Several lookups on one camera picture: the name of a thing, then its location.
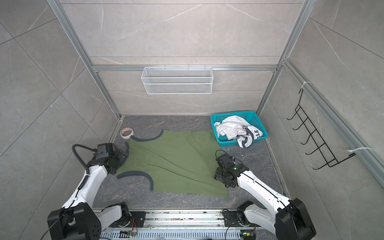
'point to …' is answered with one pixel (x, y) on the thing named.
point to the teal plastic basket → (251, 117)
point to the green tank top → (182, 161)
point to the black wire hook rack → (317, 138)
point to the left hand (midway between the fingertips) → (121, 155)
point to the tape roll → (126, 132)
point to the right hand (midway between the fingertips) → (220, 176)
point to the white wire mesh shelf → (190, 80)
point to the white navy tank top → (233, 126)
